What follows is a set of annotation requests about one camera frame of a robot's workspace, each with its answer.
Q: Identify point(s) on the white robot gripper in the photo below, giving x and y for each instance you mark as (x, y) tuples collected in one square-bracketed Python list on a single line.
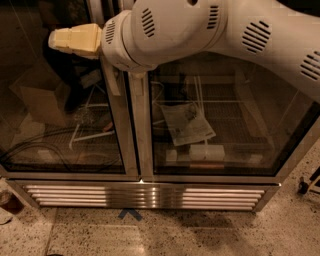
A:
[(112, 38)]

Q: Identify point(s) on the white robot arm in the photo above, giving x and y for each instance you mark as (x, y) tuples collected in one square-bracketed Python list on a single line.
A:
[(154, 32)]

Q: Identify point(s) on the paper manual inside fridge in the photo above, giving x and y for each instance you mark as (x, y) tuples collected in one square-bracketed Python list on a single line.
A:
[(186, 123)]

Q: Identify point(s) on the small white block inside fridge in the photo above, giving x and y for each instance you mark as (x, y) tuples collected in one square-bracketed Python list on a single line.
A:
[(171, 155)]

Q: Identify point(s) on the stainless glass door refrigerator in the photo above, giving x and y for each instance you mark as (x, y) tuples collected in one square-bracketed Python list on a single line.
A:
[(67, 141)]

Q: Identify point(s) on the blue tape floor marker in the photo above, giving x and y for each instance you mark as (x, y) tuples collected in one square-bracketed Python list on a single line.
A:
[(129, 211)]

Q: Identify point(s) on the brown object at left edge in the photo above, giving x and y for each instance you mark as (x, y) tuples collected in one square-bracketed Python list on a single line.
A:
[(10, 203)]

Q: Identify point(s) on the black caster wheel cart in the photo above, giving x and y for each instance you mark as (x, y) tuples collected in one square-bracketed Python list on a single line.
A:
[(313, 186)]

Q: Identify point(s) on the left fridge door handle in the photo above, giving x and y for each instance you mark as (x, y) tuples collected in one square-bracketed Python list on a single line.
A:
[(97, 16)]

